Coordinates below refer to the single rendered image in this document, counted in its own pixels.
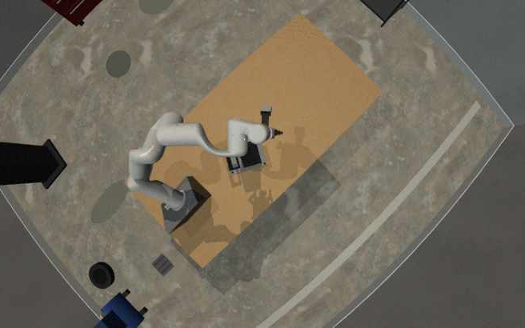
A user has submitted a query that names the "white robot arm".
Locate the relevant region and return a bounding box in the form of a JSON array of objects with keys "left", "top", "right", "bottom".
[{"left": 127, "top": 105, "right": 272, "bottom": 210}]

